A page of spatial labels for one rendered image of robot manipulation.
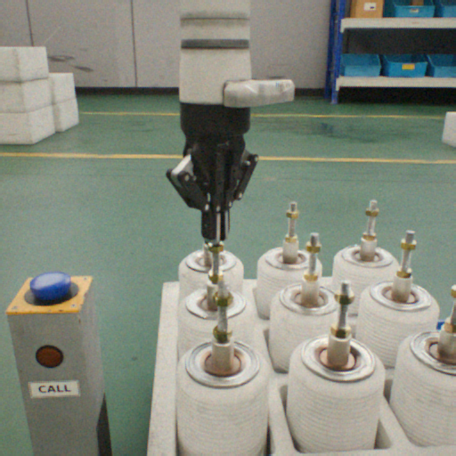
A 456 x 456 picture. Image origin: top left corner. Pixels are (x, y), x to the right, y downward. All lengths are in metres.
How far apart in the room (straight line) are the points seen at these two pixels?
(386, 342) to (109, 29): 5.44
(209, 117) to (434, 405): 0.36
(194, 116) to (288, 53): 5.14
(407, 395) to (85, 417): 0.34
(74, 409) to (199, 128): 0.32
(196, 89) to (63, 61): 5.57
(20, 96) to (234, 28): 2.56
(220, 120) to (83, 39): 5.48
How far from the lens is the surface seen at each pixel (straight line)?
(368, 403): 0.50
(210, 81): 0.47
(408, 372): 0.54
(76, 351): 0.50
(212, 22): 0.47
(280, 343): 0.60
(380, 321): 0.61
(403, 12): 5.08
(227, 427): 0.48
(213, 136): 0.48
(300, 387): 0.49
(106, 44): 5.85
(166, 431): 0.53
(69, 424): 0.56
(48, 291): 0.49
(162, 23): 5.69
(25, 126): 2.99
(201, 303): 0.59
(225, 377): 0.47
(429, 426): 0.55
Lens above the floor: 0.55
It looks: 21 degrees down
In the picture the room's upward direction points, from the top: straight up
